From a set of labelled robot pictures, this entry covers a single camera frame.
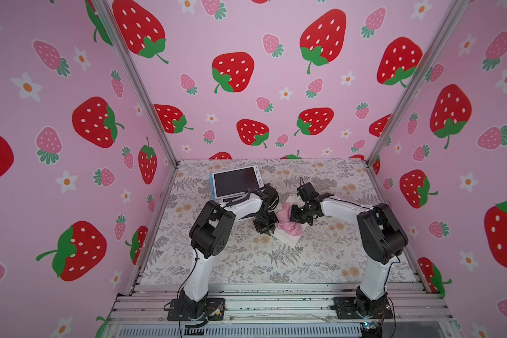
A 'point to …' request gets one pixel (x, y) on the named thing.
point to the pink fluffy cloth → (285, 223)
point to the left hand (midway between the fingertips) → (278, 232)
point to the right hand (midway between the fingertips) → (291, 218)
